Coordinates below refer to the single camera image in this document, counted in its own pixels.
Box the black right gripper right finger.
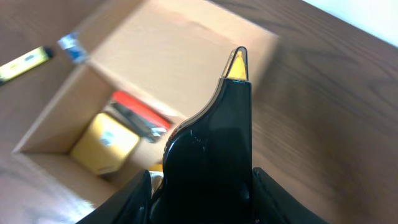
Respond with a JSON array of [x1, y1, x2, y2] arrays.
[[252, 167, 326, 224]]

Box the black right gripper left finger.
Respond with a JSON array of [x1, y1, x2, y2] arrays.
[[76, 170, 152, 224]]

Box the yellow highlighter marker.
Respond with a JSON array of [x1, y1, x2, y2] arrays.
[[1, 46, 53, 85]]

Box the small white blue staple box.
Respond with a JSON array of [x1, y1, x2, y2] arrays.
[[57, 31, 89, 64]]

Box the open cardboard box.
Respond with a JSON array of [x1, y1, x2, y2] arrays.
[[14, 0, 278, 198]]

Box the red black stapler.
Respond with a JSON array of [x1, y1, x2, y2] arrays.
[[103, 90, 172, 143]]

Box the yellow tape roll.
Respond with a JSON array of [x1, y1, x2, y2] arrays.
[[148, 164, 163, 172]]

